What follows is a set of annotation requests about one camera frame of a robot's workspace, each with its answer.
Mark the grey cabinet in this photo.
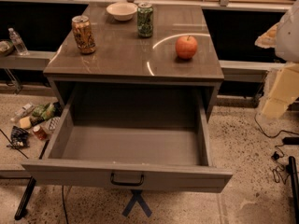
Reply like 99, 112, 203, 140
44, 3, 223, 115

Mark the green chip bag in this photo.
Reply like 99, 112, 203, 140
32, 103, 56, 120

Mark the black stand leg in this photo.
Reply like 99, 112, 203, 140
14, 177, 36, 220
287, 156, 299, 224

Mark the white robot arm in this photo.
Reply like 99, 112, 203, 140
255, 6, 299, 119

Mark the green soda can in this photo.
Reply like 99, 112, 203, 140
137, 3, 153, 37

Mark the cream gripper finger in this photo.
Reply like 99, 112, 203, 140
262, 63, 299, 119
254, 24, 278, 49

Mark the clear blister pack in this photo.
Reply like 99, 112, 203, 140
46, 117, 60, 131

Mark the black power adapter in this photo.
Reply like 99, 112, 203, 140
282, 137, 299, 146

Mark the red apple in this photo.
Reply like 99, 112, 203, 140
175, 35, 198, 60

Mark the black cable on floor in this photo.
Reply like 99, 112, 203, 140
253, 109, 299, 185

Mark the black drawer handle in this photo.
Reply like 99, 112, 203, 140
110, 173, 144, 187

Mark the black stand leg right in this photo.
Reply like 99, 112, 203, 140
287, 156, 299, 224

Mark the gold patterned soda can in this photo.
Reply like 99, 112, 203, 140
72, 15, 96, 54

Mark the dark blue snack bag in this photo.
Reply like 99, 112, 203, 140
7, 126, 29, 148

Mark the clear plastic water bottle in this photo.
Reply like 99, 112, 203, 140
8, 28, 29, 55

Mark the yellow sponge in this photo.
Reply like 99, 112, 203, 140
20, 117, 32, 129

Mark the small red can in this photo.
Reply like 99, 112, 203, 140
33, 125, 48, 140

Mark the white bowl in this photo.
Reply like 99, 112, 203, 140
107, 2, 137, 21

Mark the small bowl on ledge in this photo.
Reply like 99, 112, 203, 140
0, 40, 14, 57

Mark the open grey top drawer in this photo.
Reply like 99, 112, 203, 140
22, 83, 232, 192

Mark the black stand leg left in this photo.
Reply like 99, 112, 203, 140
14, 177, 36, 220

